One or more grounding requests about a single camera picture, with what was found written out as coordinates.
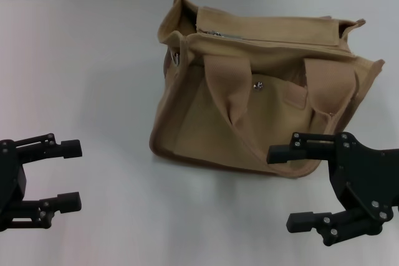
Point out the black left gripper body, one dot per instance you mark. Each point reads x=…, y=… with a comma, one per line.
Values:
x=11, y=182

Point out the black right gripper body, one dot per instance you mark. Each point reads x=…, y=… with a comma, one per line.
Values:
x=371, y=178

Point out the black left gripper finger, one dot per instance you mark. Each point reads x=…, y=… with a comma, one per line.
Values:
x=70, y=149
x=70, y=202

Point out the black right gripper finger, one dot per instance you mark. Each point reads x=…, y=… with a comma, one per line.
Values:
x=280, y=154
x=302, y=222

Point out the khaki canvas food bag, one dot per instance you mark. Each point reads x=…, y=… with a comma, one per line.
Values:
x=218, y=129

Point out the silver metal zipper pull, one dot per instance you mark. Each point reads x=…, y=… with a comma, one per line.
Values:
x=213, y=33

